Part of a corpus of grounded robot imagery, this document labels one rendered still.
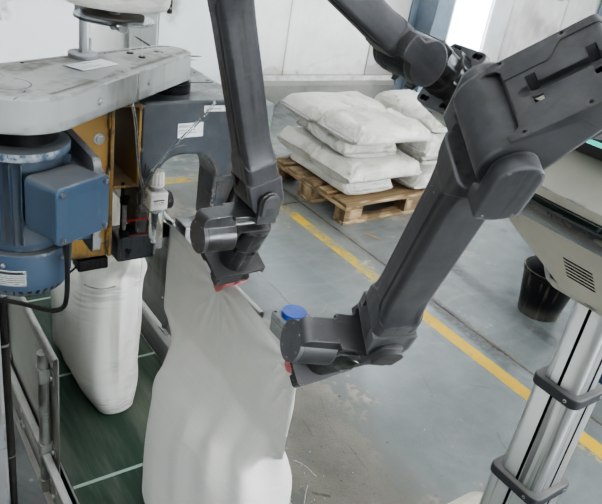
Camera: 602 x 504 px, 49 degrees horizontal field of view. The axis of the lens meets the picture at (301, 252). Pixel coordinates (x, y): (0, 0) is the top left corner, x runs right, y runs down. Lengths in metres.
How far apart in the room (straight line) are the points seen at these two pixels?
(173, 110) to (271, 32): 4.97
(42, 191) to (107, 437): 1.03
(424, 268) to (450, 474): 1.92
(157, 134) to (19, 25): 2.79
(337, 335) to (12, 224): 0.52
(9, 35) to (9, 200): 3.02
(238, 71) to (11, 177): 0.36
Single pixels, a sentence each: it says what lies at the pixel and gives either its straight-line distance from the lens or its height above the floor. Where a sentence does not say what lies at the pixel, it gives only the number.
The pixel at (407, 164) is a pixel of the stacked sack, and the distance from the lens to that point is 4.31.
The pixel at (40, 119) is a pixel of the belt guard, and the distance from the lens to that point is 1.01.
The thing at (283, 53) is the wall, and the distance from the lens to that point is 6.38.
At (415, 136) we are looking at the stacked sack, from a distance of 4.23.
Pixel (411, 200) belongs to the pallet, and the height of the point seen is 0.09.
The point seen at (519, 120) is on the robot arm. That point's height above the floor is 1.59.
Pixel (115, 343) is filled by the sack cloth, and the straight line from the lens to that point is 1.86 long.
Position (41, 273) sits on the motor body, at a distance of 1.12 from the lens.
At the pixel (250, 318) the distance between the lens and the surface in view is 1.15.
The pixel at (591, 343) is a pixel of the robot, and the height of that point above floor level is 1.07.
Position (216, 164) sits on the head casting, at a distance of 1.40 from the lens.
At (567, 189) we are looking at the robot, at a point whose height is 1.39.
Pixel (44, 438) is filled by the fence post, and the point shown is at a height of 0.47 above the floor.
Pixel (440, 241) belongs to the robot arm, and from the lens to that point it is 0.65.
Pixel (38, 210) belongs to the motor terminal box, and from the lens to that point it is 1.03.
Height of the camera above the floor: 1.71
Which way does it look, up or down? 27 degrees down
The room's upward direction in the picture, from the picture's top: 10 degrees clockwise
